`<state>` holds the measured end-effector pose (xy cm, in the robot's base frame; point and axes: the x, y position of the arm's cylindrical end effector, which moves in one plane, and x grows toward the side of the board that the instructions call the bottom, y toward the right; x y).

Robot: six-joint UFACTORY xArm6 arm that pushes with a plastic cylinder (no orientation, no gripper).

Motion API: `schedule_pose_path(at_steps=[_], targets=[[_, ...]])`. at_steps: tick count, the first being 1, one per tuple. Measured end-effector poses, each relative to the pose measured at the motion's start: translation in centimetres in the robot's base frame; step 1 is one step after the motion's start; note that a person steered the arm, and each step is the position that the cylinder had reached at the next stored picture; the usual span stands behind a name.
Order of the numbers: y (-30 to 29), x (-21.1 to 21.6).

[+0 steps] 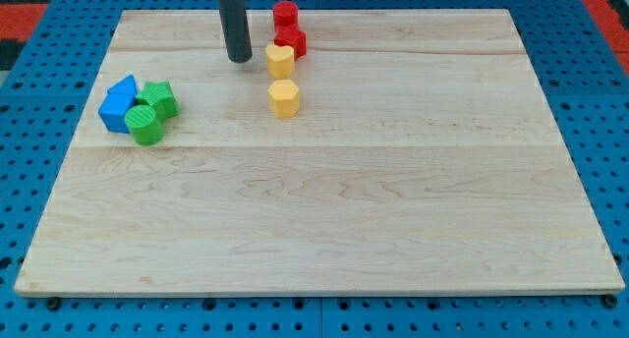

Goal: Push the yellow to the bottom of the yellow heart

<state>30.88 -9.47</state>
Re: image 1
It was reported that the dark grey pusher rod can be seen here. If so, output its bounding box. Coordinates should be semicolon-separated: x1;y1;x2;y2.
217;0;253;63

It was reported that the light wooden board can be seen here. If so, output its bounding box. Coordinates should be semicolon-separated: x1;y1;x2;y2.
15;9;625;298

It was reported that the red star block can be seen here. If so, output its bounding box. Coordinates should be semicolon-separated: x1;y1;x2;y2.
274;25;307;60

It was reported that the yellow hexagon block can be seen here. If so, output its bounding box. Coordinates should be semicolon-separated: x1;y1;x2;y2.
267;80;301;119

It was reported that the green cylinder block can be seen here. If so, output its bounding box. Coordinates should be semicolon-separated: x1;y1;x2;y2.
124;105;164;146

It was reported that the blue cube block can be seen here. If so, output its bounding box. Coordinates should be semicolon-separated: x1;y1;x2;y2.
98;93;136;134

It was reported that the red cylinder block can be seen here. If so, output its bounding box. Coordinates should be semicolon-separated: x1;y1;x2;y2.
272;1;299;30

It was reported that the yellow heart block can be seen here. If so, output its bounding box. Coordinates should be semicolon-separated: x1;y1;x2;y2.
265;44;295;80

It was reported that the blue triangle block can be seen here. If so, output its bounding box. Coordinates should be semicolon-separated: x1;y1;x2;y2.
107;75;138;96

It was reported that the green star block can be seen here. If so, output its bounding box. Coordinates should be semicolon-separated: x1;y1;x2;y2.
135;81;179;122

